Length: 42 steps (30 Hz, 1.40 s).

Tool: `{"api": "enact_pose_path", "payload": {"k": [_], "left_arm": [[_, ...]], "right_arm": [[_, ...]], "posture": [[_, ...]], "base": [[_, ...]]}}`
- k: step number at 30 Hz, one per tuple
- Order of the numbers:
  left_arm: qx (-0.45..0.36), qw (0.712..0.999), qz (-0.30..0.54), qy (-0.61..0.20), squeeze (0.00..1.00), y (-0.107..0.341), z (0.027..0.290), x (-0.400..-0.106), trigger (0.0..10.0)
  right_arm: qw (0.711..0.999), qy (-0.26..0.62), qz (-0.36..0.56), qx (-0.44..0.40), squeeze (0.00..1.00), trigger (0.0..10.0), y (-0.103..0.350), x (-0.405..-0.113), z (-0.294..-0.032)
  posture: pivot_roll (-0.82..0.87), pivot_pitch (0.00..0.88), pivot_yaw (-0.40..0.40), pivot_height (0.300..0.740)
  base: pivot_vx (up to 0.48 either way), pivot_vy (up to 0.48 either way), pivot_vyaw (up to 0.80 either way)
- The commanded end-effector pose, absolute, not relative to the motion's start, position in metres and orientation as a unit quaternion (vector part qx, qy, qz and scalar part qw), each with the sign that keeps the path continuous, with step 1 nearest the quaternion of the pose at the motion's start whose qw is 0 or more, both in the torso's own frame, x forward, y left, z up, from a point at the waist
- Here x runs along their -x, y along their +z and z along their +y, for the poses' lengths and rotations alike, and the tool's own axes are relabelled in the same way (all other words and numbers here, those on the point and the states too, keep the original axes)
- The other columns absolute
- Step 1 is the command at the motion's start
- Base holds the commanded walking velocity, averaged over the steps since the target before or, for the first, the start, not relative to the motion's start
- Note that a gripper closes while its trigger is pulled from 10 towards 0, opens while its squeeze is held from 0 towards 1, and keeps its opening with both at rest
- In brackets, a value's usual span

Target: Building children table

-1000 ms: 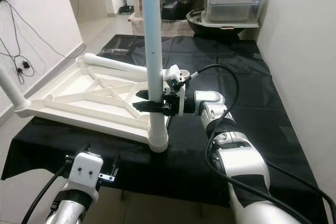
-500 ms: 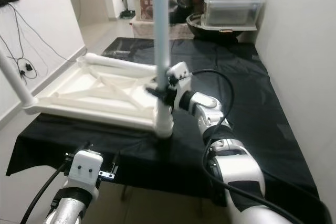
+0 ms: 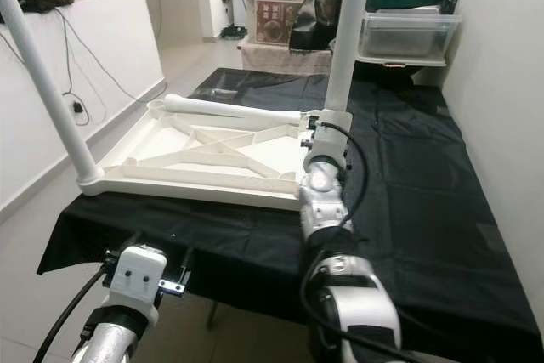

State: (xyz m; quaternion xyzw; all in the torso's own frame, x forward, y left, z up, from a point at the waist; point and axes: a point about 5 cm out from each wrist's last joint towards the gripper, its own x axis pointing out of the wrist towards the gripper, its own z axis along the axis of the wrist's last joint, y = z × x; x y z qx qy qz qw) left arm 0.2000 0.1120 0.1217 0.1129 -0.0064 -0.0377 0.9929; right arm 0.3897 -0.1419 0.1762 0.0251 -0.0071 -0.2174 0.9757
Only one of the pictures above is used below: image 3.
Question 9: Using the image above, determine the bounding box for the white plastic table leg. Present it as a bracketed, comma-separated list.
[164, 95, 303, 122]
[323, 0, 374, 119]
[0, 0, 105, 187]

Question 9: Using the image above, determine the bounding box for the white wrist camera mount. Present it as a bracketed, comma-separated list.
[306, 110, 354, 165]
[106, 246, 169, 315]

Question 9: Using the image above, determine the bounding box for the black tablecloth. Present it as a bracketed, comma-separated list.
[37, 67, 544, 363]

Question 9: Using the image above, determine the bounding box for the beige patterned cloth cover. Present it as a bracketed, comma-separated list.
[238, 40, 341, 75]

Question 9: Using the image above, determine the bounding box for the clear tape strip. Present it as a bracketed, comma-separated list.
[224, 71, 262, 84]

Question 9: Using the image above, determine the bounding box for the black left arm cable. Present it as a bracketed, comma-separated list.
[34, 263, 113, 363]

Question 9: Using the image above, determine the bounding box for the clear plastic storage box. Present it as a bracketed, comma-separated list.
[357, 10, 463, 67]

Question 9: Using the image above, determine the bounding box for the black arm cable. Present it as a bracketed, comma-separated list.
[34, 263, 113, 363]
[297, 121, 419, 363]

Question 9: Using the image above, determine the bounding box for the orange lid storage box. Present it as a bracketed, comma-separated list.
[242, 0, 326, 46]

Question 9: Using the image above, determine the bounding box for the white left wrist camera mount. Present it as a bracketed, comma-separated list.
[106, 246, 169, 315]

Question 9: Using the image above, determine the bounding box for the looped black wall cable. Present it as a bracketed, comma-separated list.
[51, 6, 91, 128]

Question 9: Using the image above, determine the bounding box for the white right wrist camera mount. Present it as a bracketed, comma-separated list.
[306, 110, 354, 165]

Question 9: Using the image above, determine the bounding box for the white plastic children table top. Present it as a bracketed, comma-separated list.
[78, 98, 317, 211]

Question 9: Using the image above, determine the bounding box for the long thin black wall cable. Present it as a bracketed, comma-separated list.
[64, 10, 167, 105]

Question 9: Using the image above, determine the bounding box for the black plastic bag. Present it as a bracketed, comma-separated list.
[289, 0, 349, 51]

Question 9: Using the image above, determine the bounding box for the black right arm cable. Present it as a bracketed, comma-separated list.
[297, 121, 419, 363]

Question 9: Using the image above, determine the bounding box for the black round basin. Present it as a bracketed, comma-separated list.
[330, 36, 413, 79]

